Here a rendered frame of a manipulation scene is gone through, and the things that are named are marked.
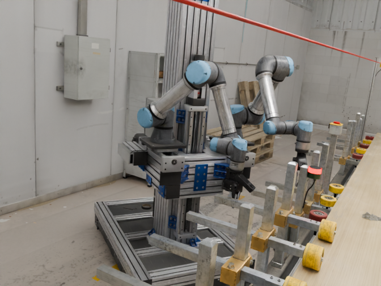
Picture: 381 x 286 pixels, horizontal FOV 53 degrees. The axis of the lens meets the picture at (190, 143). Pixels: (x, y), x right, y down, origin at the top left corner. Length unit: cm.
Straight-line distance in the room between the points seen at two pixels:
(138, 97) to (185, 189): 224
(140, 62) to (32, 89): 128
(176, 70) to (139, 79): 202
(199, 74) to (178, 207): 105
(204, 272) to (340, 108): 911
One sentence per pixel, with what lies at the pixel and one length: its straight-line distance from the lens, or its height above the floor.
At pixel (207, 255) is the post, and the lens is 96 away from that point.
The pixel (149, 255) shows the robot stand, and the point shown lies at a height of 22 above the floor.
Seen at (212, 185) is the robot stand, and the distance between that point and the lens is 249.
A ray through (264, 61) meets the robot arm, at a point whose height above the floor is 157.
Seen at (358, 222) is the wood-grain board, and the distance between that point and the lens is 190.
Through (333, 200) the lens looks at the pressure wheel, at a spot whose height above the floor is 91.
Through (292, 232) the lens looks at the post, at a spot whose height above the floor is 77.
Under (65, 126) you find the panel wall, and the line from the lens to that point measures 407.
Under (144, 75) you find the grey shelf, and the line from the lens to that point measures 440.
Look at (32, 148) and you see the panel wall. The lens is 390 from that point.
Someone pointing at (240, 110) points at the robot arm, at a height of 125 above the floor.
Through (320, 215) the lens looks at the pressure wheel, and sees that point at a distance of 186.
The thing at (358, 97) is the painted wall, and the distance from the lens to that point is 985.
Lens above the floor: 157
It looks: 13 degrees down
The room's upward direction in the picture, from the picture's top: 5 degrees clockwise
